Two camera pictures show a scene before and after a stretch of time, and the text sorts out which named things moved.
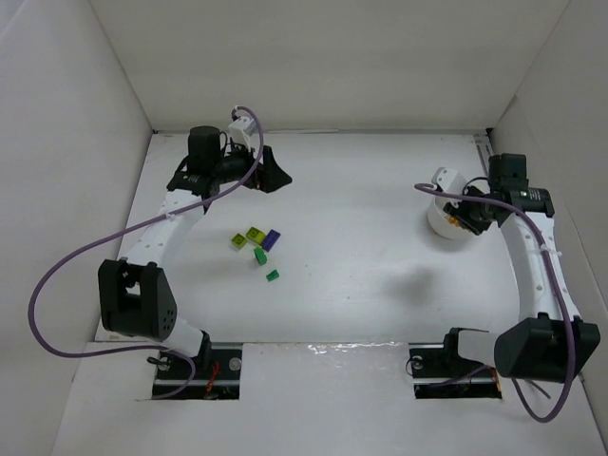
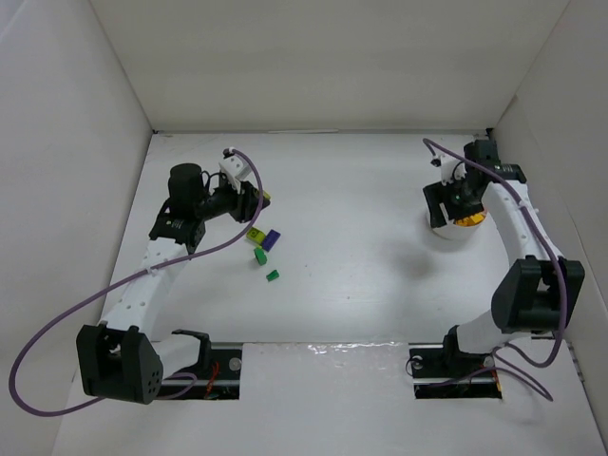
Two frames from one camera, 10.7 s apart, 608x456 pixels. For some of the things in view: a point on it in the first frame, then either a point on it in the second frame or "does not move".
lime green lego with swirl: (256, 235) does not move
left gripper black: (261, 170) -> (244, 204)
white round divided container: (441, 224) does not move
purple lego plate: (270, 240) does not move
